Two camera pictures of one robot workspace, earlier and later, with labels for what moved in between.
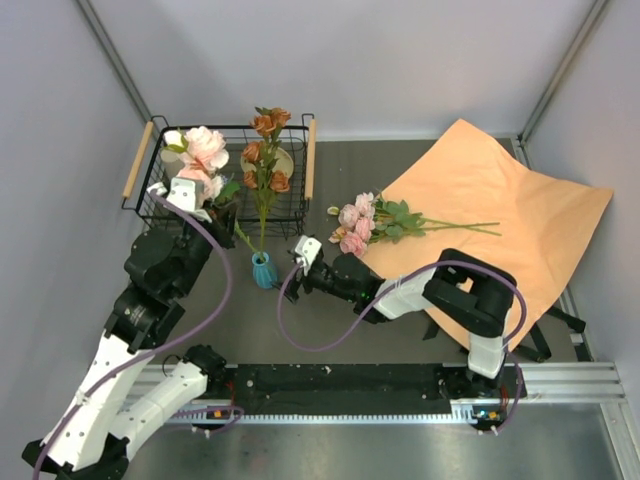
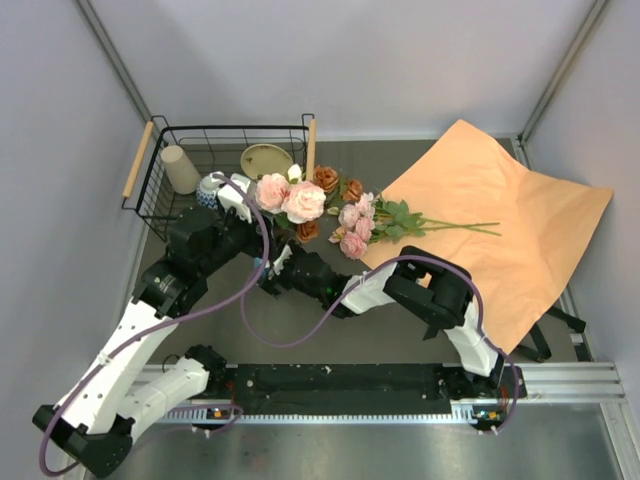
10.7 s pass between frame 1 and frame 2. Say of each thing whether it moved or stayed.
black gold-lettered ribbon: stayed
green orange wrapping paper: stayed
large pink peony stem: moved
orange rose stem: moved
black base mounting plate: stayed
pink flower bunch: stayed
